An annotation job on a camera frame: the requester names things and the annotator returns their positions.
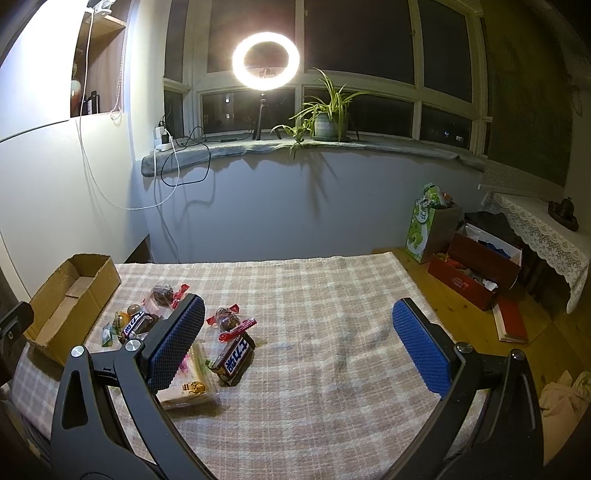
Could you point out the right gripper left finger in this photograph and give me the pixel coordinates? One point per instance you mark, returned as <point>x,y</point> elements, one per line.
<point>87,437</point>

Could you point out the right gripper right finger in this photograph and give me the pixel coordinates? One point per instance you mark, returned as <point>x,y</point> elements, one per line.
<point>487,424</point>

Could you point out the yellow jelly cup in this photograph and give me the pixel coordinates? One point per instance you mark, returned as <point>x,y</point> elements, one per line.
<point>120,320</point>

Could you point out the pink sandwich bread pack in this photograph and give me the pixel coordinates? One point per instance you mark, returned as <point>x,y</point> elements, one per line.
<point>192,384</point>

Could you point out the snickers bar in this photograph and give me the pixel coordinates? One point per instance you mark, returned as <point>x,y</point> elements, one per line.
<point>138,326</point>
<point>233,360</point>

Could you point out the chocolate cake red-edged pack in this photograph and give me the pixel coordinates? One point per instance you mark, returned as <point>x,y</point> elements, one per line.
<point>230,323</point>

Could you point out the teal mint candy packet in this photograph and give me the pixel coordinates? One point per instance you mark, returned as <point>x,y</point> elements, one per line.
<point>107,335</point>

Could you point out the brown cardboard box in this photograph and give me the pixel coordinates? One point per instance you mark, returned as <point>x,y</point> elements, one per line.
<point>68,304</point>

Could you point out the red storage box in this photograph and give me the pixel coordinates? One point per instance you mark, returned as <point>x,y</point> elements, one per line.
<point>478,266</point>

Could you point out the pink plaid tablecloth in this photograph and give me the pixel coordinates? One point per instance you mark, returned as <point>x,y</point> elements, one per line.
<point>331,392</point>

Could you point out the white lace table cover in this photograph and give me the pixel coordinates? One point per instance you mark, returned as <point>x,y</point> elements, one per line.
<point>565,251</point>

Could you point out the white power adapter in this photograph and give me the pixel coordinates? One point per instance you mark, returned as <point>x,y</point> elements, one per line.
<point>162,138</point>

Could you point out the green paper bag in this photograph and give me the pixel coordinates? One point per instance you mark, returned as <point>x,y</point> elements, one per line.
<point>434,220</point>

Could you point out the potted spider plant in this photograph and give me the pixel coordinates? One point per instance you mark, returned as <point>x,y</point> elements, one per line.
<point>327,121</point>

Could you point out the wooden wall shelf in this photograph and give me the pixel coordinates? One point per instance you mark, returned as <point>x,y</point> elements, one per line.
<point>98,59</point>

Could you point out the white ring light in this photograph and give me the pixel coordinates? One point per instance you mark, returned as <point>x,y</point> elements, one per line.
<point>265,61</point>

